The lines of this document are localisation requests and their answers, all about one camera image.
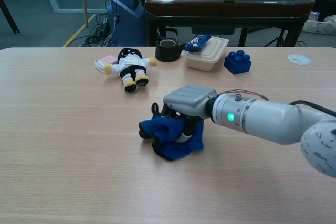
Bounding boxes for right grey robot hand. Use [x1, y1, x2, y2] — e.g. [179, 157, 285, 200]
[159, 84, 218, 143]

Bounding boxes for blue cloth with black trim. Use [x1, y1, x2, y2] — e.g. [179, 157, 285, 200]
[138, 102, 205, 162]

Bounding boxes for beige lidded lunch box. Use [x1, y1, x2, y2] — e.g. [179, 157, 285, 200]
[182, 36, 229, 72]

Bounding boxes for blue snack bag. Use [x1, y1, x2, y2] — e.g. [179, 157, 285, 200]
[182, 35, 212, 52]

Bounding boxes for blue toy building block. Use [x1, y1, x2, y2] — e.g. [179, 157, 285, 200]
[224, 49, 253, 76]

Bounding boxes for plush doll in white shirt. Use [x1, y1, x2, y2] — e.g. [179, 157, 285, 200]
[104, 47, 159, 93]

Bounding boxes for pink tissue pack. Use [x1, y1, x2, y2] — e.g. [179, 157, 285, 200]
[94, 54, 118, 73]

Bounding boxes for dark wooden mahjong table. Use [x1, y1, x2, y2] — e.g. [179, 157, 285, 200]
[144, 0, 316, 47]

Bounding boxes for black tripod legs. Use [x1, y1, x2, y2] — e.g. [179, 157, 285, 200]
[264, 28, 288, 48]

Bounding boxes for white plastic basket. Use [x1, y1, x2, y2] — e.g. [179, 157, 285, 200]
[303, 20, 336, 35]

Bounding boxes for black bag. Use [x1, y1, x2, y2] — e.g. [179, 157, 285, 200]
[313, 0, 336, 23]

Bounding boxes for black slanted table leg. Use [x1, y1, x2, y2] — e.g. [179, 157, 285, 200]
[0, 0, 20, 35]

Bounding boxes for black teapot with handle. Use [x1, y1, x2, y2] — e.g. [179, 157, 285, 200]
[154, 27, 186, 63]

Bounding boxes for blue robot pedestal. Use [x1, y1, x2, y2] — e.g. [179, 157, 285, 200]
[106, 0, 146, 47]

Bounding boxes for floor cable bundle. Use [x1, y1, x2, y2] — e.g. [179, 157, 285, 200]
[78, 14, 115, 48]

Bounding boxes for grey round table cable cap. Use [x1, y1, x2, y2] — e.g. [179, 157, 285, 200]
[288, 54, 312, 66]

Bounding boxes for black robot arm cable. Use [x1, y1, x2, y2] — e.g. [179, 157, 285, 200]
[288, 100, 336, 118]

